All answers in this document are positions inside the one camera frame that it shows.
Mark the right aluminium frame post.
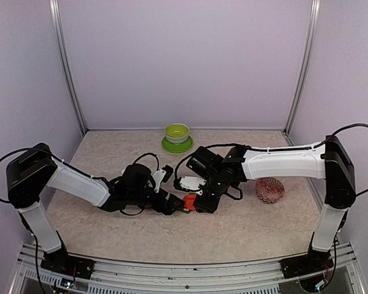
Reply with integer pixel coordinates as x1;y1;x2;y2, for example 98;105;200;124
284;0;321;136

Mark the left aluminium frame post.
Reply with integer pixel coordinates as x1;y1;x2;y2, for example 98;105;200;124
49;0;88;137

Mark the front aluminium rail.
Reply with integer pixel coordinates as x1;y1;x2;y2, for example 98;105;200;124
9;243;368;293

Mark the aluminium frame post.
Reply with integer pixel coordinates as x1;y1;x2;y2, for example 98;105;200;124
49;0;88;137
284;0;321;136

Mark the red pill bottle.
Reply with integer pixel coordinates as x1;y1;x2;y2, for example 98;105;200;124
183;194;197;211

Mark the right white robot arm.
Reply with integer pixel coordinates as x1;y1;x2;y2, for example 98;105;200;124
174;123;368;272

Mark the green saucer plate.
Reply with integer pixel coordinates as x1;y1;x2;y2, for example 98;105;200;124
161;136;193;153

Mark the green and white bowl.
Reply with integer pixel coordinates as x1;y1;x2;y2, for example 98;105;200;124
164;123;190;144

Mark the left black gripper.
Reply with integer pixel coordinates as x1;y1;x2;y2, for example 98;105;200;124
128;187;185;216

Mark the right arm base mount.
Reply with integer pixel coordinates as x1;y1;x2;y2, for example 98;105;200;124
280;255;334;279

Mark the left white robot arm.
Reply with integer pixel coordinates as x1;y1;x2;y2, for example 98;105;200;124
0;143;185;273

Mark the red patterned oval tin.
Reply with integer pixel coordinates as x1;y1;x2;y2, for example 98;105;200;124
255;177;285;204

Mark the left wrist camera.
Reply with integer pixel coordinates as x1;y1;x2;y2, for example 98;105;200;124
152;165;174;193

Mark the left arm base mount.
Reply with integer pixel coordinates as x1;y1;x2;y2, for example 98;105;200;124
40;254;95;280

